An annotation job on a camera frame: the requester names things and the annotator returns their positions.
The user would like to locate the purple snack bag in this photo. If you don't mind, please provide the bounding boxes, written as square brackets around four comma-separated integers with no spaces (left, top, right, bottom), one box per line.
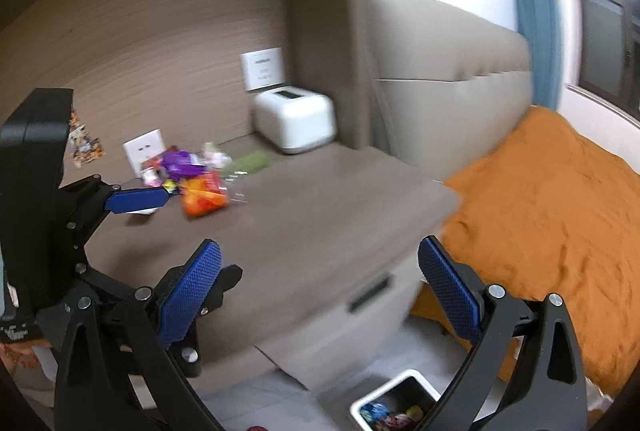
[160,151,206,182]

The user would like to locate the beige padded headboard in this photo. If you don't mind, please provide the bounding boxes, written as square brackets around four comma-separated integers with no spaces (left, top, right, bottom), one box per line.
[366,0,533,180]

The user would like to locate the white ribbed speaker box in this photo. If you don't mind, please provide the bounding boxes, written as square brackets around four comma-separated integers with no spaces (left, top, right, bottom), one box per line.
[253,86,337,155]

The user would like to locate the lower white wall socket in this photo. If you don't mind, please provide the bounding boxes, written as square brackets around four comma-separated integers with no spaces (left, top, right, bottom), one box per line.
[122,129,166,178]

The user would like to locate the crumpled clear white wrapper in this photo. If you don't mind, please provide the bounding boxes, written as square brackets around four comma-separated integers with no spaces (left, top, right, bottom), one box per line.
[201,142,232,170]

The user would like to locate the green tube wrapper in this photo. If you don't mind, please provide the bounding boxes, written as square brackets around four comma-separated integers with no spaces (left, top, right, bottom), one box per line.
[231,151,270,174]

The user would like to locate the blue curtain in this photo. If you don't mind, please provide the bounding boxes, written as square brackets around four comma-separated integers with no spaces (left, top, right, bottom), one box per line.
[515,0,562,110]

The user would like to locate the grey nightstand cabinet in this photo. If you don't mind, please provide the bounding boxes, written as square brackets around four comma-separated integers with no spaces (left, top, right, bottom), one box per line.
[86,144,460,392]

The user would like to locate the dark framed window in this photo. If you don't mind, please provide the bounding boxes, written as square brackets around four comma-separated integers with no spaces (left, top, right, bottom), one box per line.
[578,0,639,119]

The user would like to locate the pink white long wrapper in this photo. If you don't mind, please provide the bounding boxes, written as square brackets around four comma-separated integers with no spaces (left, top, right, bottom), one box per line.
[141,168,178,195]

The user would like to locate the red snack box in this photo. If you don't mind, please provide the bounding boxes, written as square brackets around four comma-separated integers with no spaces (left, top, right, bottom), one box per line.
[140,145,179,176]

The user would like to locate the orange bed blanket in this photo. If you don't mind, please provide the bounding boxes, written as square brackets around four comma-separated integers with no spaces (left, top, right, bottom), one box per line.
[439,106,639,397]

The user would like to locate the colourful wall stickers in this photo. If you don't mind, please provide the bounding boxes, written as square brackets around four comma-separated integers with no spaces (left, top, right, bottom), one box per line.
[68,110,104,168]

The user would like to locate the orange red snack bag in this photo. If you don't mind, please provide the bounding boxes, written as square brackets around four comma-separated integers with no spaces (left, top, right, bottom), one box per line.
[179,171,230,219]

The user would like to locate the upper white wall switch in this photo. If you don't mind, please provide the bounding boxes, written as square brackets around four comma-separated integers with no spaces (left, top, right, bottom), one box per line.
[240,48,285,91]

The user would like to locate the white rimmed trash bin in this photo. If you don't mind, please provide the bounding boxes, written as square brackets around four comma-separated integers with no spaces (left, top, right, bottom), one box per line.
[349,369,440,430]

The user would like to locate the blue plastic wrapper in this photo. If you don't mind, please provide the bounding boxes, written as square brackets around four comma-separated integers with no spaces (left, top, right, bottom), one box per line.
[359,402,390,425]

